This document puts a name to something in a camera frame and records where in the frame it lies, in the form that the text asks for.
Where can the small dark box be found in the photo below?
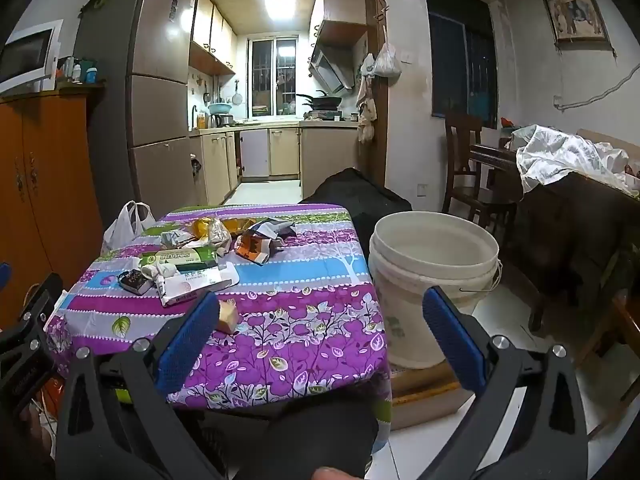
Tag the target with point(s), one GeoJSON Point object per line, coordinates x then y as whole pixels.
{"type": "Point", "coordinates": [132, 281]}

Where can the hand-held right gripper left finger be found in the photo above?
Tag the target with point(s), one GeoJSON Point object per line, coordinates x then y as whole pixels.
{"type": "Point", "coordinates": [187, 340]}

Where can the teal cup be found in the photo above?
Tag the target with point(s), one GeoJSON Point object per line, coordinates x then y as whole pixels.
{"type": "Point", "coordinates": [90, 72]}

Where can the ceiling light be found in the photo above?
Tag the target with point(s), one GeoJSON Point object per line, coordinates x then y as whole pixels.
{"type": "Point", "coordinates": [280, 4]}

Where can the beige cabinet above hood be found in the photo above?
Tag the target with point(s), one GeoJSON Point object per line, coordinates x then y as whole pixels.
{"type": "Point", "coordinates": [340, 10]}

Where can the flat cardboard piece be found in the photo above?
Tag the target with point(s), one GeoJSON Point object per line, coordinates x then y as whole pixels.
{"type": "Point", "coordinates": [425, 400]}

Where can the hanging kitchen cloths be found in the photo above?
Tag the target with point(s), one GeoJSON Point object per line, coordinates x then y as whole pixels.
{"type": "Point", "coordinates": [366, 105]}

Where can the dark room window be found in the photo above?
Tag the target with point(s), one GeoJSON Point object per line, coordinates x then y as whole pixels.
{"type": "Point", "coordinates": [460, 60]}

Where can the dark wooden table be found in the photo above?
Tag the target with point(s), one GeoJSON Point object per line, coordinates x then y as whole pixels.
{"type": "Point", "coordinates": [560, 220]}

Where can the beige base cabinets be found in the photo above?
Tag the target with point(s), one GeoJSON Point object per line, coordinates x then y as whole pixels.
{"type": "Point", "coordinates": [285, 152]}

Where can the barred kitchen window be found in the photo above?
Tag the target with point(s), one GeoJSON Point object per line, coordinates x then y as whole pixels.
{"type": "Point", "coordinates": [262, 75]}

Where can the person's leg in black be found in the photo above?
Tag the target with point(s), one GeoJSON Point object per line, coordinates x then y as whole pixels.
{"type": "Point", "coordinates": [310, 435]}

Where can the purple floral tablecloth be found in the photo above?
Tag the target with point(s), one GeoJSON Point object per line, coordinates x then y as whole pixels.
{"type": "Point", "coordinates": [300, 320]}

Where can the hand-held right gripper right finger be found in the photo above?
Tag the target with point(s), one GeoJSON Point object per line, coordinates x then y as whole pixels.
{"type": "Point", "coordinates": [452, 335]}

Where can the framed wall picture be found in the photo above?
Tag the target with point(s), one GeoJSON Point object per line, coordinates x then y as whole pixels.
{"type": "Point", "coordinates": [575, 15]}

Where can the grey beige refrigerator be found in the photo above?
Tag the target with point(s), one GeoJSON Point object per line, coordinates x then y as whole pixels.
{"type": "Point", "coordinates": [160, 105]}

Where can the teal basin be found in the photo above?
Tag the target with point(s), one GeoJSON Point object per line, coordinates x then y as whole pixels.
{"type": "Point", "coordinates": [219, 108]}

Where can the dark wooden chair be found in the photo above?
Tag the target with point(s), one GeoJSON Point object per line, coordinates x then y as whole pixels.
{"type": "Point", "coordinates": [462, 135]}

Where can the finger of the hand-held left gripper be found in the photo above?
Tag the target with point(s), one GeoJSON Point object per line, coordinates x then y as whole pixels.
{"type": "Point", "coordinates": [4, 274]}
{"type": "Point", "coordinates": [35, 310]}

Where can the white tissue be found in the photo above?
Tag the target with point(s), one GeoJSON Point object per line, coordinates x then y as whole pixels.
{"type": "Point", "coordinates": [160, 271]}

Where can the beige wall cabinets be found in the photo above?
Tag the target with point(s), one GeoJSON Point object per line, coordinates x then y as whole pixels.
{"type": "Point", "coordinates": [205, 25]}

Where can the black cloth cover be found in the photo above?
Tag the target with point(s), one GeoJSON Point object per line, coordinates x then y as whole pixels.
{"type": "Point", "coordinates": [360, 200]}

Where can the orange wooden cabinet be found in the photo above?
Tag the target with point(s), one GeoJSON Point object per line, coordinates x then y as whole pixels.
{"type": "Point", "coordinates": [45, 170]}

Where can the white paper packet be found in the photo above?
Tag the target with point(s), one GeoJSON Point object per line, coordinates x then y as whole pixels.
{"type": "Point", "coordinates": [195, 285]}

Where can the white wall socket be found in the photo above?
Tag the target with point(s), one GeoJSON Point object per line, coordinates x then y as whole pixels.
{"type": "Point", "coordinates": [423, 190]}

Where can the white plastic bucket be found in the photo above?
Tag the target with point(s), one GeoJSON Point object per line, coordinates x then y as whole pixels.
{"type": "Point", "coordinates": [425, 280]}

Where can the white crumpled cloth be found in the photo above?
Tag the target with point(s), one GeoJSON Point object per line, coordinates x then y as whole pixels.
{"type": "Point", "coordinates": [560, 152]}

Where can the silver foil wrapper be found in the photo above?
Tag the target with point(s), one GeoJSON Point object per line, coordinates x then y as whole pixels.
{"type": "Point", "coordinates": [175, 240]}

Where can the brown plastic wrapper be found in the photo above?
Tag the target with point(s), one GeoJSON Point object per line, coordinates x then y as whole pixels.
{"type": "Point", "coordinates": [205, 227]}

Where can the brown wooden armchair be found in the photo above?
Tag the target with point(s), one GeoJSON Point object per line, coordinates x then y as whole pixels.
{"type": "Point", "coordinates": [615, 320]}

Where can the steel range hood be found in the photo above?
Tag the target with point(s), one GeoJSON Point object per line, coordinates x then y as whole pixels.
{"type": "Point", "coordinates": [327, 70]}

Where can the hanging white plastic bag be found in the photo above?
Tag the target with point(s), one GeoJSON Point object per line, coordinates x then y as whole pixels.
{"type": "Point", "coordinates": [386, 62]}

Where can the green cardboard box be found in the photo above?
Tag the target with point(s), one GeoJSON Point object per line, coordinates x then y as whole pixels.
{"type": "Point", "coordinates": [175, 259]}

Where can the white microwave oven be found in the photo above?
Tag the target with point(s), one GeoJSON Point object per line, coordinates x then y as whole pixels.
{"type": "Point", "coordinates": [25, 55]}

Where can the black wok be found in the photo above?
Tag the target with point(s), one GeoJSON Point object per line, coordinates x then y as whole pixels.
{"type": "Point", "coordinates": [325, 101]}

